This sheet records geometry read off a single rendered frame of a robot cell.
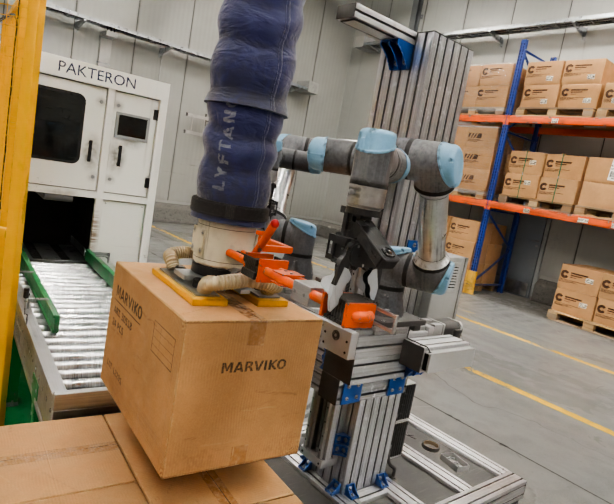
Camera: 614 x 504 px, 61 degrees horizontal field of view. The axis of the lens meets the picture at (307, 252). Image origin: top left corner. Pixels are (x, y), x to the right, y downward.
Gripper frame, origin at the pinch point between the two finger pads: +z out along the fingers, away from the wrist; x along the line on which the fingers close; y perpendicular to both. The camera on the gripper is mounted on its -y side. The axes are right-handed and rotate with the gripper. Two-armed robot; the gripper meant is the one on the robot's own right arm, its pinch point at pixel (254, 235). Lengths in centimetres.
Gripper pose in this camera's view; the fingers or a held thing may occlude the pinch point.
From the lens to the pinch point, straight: 193.3
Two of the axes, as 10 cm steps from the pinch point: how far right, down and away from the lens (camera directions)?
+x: 8.2, 0.7, 5.7
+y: 5.5, 2.0, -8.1
